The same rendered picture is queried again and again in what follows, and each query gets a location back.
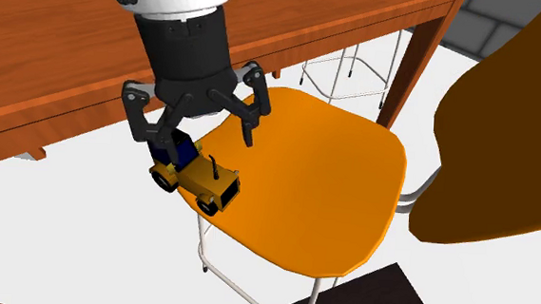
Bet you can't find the yellow toy tractor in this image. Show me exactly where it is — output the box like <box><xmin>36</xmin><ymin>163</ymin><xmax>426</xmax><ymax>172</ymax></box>
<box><xmin>145</xmin><ymin>126</ymin><xmax>244</xmax><ymax>219</ymax></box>

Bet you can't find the brown wooden table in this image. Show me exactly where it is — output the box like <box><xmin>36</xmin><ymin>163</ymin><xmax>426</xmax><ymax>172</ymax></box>
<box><xmin>0</xmin><ymin>0</ymin><xmax>471</xmax><ymax>196</ymax></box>

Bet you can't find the orange chair with white legs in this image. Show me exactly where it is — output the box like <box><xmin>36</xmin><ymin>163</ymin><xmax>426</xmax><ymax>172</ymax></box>
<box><xmin>169</xmin><ymin>0</ymin><xmax>541</xmax><ymax>304</ymax></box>

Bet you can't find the white metal chair frame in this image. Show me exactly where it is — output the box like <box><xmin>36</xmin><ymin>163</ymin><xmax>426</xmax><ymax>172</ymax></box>
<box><xmin>297</xmin><ymin>25</ymin><xmax>404</xmax><ymax>109</ymax></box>

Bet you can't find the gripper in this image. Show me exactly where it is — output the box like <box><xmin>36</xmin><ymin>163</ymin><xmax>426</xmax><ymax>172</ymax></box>
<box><xmin>117</xmin><ymin>1</ymin><xmax>278</xmax><ymax>172</ymax></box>

